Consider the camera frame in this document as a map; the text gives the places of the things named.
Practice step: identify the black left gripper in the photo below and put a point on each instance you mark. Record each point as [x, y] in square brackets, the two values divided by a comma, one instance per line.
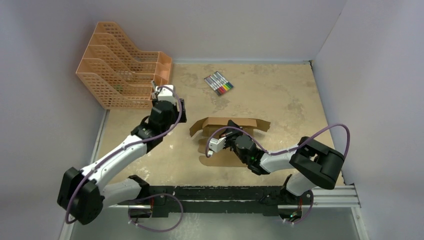
[176, 112]

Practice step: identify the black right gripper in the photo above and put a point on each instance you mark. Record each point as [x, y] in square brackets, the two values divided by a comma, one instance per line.
[230, 133]

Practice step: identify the brown cardboard box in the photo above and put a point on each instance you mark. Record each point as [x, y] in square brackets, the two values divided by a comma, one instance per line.
[224, 158]

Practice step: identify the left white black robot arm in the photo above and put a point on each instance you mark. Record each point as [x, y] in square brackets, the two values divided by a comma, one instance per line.
[85, 192]

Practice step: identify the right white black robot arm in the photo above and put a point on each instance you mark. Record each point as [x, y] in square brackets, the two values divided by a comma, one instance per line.
[318, 165]

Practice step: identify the orange plastic file rack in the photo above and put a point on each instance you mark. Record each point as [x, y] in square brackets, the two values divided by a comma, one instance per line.
[117, 73]

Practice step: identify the pack of coloured markers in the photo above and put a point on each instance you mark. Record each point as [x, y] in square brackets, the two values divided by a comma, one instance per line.
[218, 83]

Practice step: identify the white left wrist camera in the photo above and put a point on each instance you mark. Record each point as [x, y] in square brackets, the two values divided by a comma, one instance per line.
[165, 93]

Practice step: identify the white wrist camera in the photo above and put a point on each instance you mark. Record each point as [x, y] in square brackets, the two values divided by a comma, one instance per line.
[165, 93]
[216, 145]

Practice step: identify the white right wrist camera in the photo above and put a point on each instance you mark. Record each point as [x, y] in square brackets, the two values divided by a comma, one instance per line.
[216, 145]

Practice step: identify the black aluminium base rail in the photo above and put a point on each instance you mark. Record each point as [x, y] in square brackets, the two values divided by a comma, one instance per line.
[268, 201]

